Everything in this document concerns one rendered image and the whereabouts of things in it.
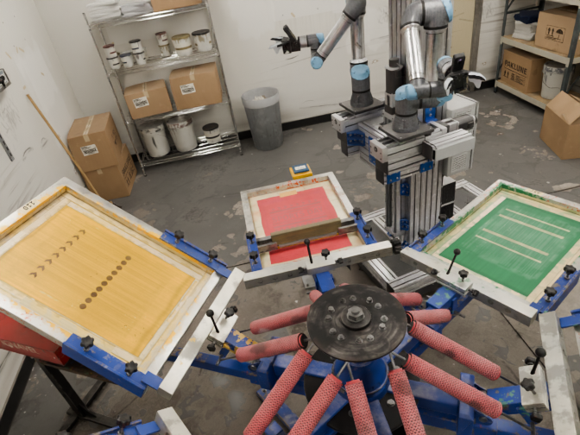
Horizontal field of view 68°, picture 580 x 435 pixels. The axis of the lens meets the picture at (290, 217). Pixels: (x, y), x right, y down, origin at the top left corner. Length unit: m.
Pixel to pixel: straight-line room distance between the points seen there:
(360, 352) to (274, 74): 4.69
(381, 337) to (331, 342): 0.14
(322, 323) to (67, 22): 4.82
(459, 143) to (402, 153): 0.31
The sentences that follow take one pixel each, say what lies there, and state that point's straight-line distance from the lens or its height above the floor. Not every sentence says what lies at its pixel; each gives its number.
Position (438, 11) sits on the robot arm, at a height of 1.85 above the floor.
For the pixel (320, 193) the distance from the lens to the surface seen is 2.56.
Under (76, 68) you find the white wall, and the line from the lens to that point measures 5.72.
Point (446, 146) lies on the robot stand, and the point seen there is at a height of 1.17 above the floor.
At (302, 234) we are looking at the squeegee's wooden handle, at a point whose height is 1.03.
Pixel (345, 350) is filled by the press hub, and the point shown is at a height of 1.31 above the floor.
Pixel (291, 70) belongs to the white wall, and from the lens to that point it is 5.65.
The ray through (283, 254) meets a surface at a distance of 2.15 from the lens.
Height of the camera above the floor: 2.31
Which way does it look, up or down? 35 degrees down
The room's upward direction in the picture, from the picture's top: 10 degrees counter-clockwise
